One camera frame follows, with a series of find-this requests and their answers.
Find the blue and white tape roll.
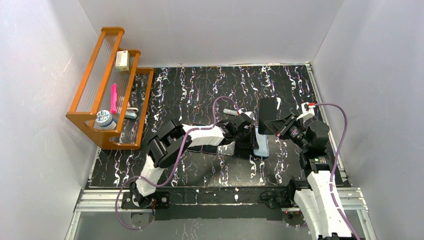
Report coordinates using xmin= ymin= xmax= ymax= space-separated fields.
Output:
xmin=95 ymin=110 xmax=117 ymax=130

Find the white and red box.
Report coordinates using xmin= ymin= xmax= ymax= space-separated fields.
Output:
xmin=115 ymin=50 xmax=130 ymax=72

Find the pink highlighter marker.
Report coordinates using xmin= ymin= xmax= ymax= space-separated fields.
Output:
xmin=109 ymin=83 xmax=118 ymax=114

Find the orange wooden shelf rack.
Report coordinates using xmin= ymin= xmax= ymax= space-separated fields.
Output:
xmin=66 ymin=26 xmax=155 ymax=150

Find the grey and orange marker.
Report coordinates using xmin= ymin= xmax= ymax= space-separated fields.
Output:
xmin=223 ymin=108 xmax=238 ymax=116

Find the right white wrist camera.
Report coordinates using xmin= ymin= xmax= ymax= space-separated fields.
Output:
xmin=296 ymin=102 xmax=315 ymax=122

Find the teal and white stapler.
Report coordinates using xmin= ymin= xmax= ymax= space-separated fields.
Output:
xmin=124 ymin=107 xmax=139 ymax=119

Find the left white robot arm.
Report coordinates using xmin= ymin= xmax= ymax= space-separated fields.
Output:
xmin=130 ymin=112 xmax=259 ymax=206

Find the purple phone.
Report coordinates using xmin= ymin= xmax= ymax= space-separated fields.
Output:
xmin=201 ymin=145 xmax=218 ymax=155

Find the clear magsafe phone case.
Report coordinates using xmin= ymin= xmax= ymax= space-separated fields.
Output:
xmin=217 ymin=142 xmax=235 ymax=156

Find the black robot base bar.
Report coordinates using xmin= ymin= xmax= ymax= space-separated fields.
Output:
xmin=117 ymin=186 xmax=304 ymax=225

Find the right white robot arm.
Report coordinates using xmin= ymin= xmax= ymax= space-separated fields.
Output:
xmin=264 ymin=114 xmax=360 ymax=240

